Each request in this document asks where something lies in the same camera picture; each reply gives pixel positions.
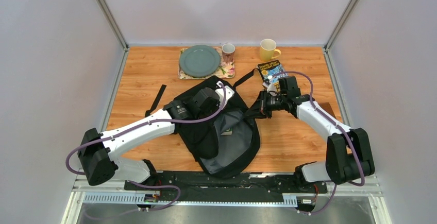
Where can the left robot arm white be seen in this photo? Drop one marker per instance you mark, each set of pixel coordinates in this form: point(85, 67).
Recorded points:
point(100, 153)

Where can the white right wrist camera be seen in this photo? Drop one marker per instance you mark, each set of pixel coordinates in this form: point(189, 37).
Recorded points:
point(269, 85)

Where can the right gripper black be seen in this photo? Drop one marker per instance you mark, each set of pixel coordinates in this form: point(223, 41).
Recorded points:
point(259, 110)

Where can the yellow ceramic mug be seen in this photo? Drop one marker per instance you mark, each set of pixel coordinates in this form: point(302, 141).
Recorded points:
point(268, 50)

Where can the floral placemat tray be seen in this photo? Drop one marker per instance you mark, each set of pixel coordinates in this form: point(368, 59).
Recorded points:
point(224, 71)

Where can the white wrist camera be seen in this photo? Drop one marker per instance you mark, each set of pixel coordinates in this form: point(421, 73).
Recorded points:
point(269, 85)
point(224, 92)

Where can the treehouse paperback book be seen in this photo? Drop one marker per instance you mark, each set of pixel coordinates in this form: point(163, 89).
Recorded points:
point(272, 68)

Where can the grey-green ceramic plate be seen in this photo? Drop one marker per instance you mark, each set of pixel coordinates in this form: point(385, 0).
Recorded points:
point(199, 60)

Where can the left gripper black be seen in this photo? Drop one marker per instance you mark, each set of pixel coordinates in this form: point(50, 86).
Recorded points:
point(216, 108)

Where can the black student backpack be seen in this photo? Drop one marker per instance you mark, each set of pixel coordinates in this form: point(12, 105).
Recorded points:
point(214, 127)

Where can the brown leather wallet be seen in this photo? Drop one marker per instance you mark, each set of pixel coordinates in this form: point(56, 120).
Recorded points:
point(328, 108)

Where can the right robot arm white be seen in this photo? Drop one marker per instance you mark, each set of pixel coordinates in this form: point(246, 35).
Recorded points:
point(348, 154)

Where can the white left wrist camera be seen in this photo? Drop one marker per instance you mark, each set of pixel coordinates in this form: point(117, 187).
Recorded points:
point(224, 92)

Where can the small pink floral cup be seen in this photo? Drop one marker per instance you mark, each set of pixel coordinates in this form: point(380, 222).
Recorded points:
point(228, 51)

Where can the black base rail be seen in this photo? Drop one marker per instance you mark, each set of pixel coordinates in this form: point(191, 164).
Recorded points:
point(244, 187)

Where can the green coin book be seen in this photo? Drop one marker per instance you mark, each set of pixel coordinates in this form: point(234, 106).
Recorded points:
point(227, 132)

